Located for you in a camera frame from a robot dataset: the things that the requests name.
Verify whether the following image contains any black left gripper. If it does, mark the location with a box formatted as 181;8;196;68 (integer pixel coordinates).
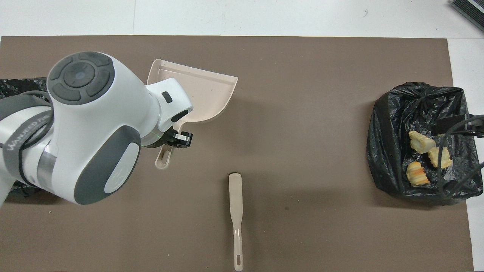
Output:
141;128;194;149

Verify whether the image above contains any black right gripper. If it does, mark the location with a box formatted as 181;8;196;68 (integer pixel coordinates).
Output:
432;113;484;139

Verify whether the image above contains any beige plastic dustpan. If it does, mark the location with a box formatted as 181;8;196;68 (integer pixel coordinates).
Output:
146;59;239;170

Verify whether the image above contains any beige brush with black bristles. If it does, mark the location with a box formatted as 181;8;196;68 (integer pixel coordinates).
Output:
228;173;244;272

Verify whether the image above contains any black trash bag bin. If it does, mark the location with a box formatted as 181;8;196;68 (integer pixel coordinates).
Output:
367;82;484;201

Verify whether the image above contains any black bag over pink bin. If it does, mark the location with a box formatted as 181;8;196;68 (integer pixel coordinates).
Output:
0;77;51;198

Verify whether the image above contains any dark ribbed device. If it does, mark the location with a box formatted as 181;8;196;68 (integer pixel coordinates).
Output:
450;0;484;33

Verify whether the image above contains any brown table mat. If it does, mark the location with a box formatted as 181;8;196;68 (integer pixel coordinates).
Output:
0;35;475;272

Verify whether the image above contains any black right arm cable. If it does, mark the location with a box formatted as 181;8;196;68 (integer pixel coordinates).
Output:
435;115;484;199

